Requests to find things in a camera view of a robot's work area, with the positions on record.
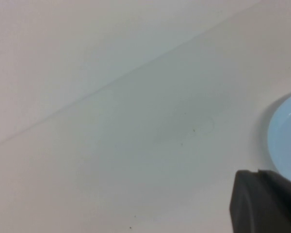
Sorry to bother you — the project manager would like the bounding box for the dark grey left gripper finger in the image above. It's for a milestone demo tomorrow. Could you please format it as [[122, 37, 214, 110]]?
[[229, 168, 291, 233]]

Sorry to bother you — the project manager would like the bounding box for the light blue round plate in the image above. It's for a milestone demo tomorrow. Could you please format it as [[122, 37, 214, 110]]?
[[267, 90, 291, 187]]

